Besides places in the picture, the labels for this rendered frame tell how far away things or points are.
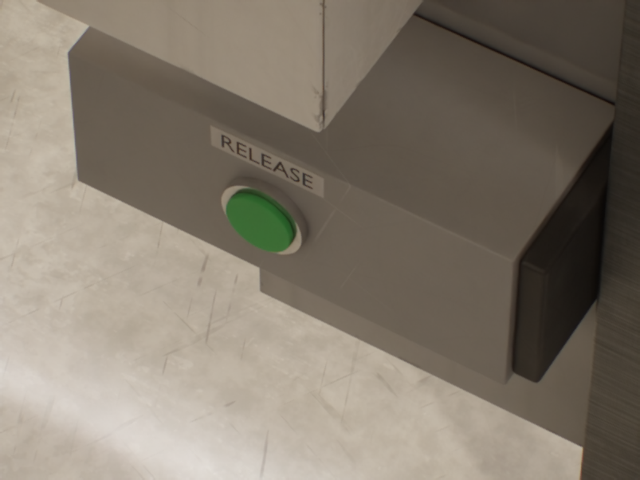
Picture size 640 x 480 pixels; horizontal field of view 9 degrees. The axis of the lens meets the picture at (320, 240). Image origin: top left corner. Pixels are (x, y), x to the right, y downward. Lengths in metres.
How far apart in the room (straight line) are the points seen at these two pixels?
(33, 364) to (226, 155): 1.39
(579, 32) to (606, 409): 0.17
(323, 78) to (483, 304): 0.22
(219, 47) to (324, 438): 1.55
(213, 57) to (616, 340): 0.29
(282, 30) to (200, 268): 1.66
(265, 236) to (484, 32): 0.12
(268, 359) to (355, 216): 1.40
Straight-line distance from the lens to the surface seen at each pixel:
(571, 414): 1.67
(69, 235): 2.95
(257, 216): 1.50
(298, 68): 1.28
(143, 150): 1.53
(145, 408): 2.85
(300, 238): 1.50
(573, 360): 1.64
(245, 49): 1.28
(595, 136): 1.49
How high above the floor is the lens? 2.34
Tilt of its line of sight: 53 degrees down
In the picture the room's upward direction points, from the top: straight up
